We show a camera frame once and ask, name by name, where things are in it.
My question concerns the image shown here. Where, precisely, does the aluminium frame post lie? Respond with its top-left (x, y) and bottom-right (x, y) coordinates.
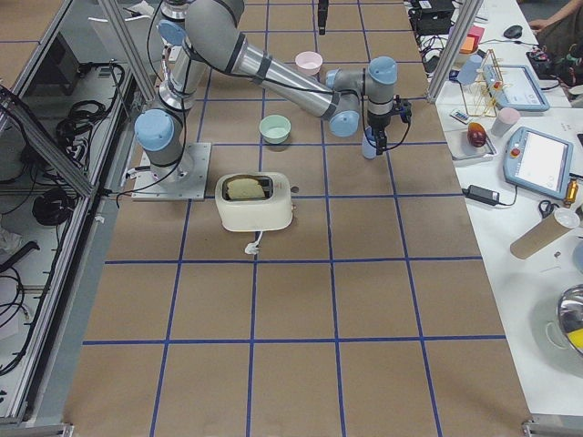
top-left (426, 0), bottom-right (483, 104)

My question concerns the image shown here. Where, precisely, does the black laptop charger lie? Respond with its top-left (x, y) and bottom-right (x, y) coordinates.
top-left (462, 185), bottom-right (500, 206)

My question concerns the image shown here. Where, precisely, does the teach pendant tablet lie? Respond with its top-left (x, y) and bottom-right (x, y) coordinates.
top-left (503, 127), bottom-right (573, 198)
top-left (482, 65), bottom-right (550, 112)

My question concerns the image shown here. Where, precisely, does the cardboard tube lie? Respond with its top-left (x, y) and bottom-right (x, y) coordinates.
top-left (509, 208), bottom-right (580, 259)

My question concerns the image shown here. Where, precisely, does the pink bowl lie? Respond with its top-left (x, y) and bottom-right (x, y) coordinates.
top-left (294, 51), bottom-right (323, 76)

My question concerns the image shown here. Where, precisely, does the black computer mouse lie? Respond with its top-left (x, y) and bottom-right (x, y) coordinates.
top-left (503, 25), bottom-right (523, 40)

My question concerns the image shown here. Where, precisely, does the cream toaster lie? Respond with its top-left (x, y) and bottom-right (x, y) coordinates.
top-left (215, 172), bottom-right (292, 232)

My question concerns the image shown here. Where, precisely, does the green bowl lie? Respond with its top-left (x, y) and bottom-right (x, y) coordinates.
top-left (259, 115), bottom-right (292, 145)

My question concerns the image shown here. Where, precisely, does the pale pink cup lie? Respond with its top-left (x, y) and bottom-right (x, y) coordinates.
top-left (490, 107), bottom-right (521, 137)

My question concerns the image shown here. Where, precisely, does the lower teach pendant tablet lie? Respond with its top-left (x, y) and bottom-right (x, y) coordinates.
top-left (503, 127), bottom-right (573, 198)

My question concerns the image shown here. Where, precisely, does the black electronics box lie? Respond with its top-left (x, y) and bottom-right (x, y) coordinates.
top-left (408, 0), bottom-right (455, 36)

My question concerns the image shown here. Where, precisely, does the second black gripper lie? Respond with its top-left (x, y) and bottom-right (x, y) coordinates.
top-left (317, 0), bottom-right (412, 154)

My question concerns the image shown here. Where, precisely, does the gold wire rack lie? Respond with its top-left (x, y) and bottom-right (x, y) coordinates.
top-left (462, 48), bottom-right (505, 118)

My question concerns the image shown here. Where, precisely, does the bread slice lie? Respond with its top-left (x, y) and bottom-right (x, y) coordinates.
top-left (227, 178), bottom-right (265, 200)

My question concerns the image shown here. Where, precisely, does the steel mixing bowl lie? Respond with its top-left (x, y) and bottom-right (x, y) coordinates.
top-left (545, 284), bottom-right (582, 357)

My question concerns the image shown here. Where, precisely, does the red apple on tray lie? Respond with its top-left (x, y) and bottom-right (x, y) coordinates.
top-left (466, 122), bottom-right (487, 147)

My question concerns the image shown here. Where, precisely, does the blue cup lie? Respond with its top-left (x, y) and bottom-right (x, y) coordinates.
top-left (361, 127), bottom-right (377, 159)

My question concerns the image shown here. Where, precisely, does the upper teach pendant tablet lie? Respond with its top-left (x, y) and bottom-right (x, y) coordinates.
top-left (482, 65), bottom-right (550, 112)

